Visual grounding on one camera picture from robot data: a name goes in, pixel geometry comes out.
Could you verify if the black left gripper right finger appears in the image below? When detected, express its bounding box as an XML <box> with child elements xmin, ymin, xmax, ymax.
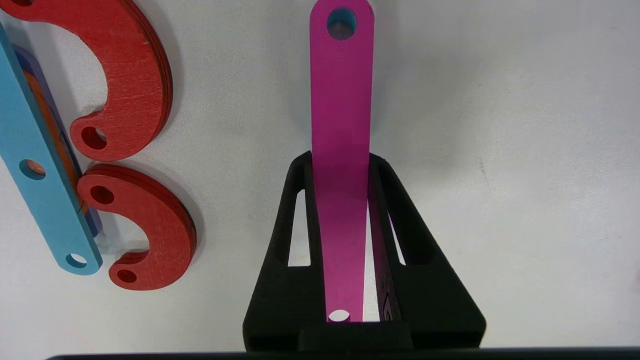
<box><xmin>368</xmin><ymin>152</ymin><xmax>487</xmax><ymax>350</ymax></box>

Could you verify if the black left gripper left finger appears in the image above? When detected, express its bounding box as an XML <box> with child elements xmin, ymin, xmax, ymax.
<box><xmin>244</xmin><ymin>150</ymin><xmax>329</xmax><ymax>350</ymax></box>

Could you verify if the pink wooden bar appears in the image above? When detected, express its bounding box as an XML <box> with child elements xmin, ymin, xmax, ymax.
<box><xmin>309</xmin><ymin>0</ymin><xmax>375</xmax><ymax>324</ymax></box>

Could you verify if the large red wooden arc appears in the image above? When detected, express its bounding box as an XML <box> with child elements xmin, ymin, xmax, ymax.
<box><xmin>76</xmin><ymin>163</ymin><xmax>197</xmax><ymax>291</ymax></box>
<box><xmin>0</xmin><ymin>0</ymin><xmax>174</xmax><ymax>162</ymax></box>

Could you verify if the long blue wooden bar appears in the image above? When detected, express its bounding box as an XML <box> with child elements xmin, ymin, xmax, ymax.
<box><xmin>0</xmin><ymin>22</ymin><xmax>104</xmax><ymax>276</ymax></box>

